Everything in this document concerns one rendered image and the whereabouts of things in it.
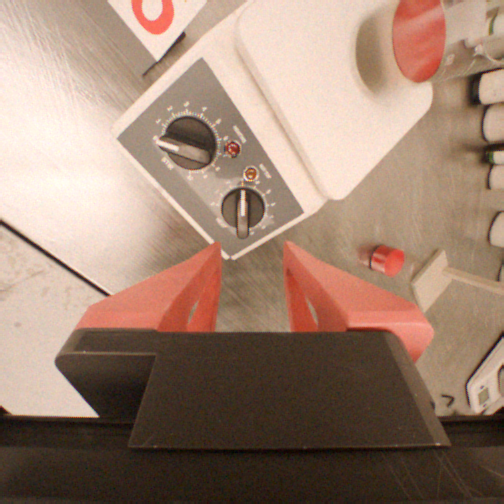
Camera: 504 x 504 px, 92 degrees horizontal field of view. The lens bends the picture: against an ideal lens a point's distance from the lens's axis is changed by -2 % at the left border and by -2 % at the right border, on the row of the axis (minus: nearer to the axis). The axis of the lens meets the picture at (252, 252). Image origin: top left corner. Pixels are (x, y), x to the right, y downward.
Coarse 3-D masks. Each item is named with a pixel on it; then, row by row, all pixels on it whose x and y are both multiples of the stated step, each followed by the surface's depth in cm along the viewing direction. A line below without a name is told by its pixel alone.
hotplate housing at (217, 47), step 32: (224, 32) 13; (224, 64) 14; (256, 96) 15; (256, 128) 16; (288, 160) 17; (160, 192) 18; (320, 192) 19; (192, 224) 20; (288, 224) 20; (224, 256) 22
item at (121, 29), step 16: (80, 0) 15; (96, 0) 15; (112, 0) 15; (208, 0) 15; (96, 16) 15; (112, 16) 16; (128, 16) 16; (192, 16) 16; (112, 32) 16; (128, 32) 16; (176, 32) 16; (128, 48) 17; (144, 48) 17; (144, 64) 17
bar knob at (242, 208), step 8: (232, 192) 18; (240, 192) 17; (248, 192) 18; (224, 200) 18; (232, 200) 18; (240, 200) 16; (248, 200) 17; (256, 200) 18; (224, 208) 18; (232, 208) 18; (240, 208) 17; (248, 208) 17; (256, 208) 18; (264, 208) 18; (224, 216) 19; (232, 216) 19; (240, 216) 17; (248, 216) 17; (256, 216) 19; (232, 224) 19; (240, 224) 18; (248, 224) 18; (256, 224) 19; (240, 232) 18; (248, 232) 18
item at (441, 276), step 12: (444, 252) 40; (444, 264) 41; (432, 276) 41; (444, 276) 42; (456, 276) 39; (468, 276) 38; (432, 288) 42; (444, 288) 43; (492, 288) 35; (420, 300) 41; (432, 300) 43
